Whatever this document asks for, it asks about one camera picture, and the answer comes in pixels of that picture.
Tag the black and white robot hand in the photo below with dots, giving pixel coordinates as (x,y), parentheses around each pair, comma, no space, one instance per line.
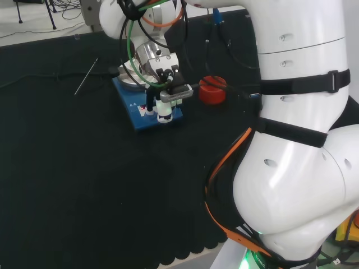
(165,109)

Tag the heater with blue base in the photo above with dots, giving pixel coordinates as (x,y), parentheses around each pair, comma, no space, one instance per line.
(131,98)

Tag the red plastic cup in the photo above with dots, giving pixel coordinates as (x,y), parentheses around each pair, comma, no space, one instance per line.
(211,93)

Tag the thin glass rod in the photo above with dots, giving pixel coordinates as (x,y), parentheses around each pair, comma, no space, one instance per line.
(85,76)

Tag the black bench cloth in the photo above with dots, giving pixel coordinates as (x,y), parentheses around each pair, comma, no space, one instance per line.
(98,173)

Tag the grey equipment box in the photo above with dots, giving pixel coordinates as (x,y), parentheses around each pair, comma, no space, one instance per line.
(91,12)

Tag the black tripod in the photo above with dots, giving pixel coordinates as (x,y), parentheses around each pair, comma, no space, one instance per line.
(50,12)

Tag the yellow stop button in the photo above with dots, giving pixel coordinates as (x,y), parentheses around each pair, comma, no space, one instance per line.
(347,229)

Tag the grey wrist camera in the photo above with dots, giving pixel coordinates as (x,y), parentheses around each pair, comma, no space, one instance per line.
(176,93)

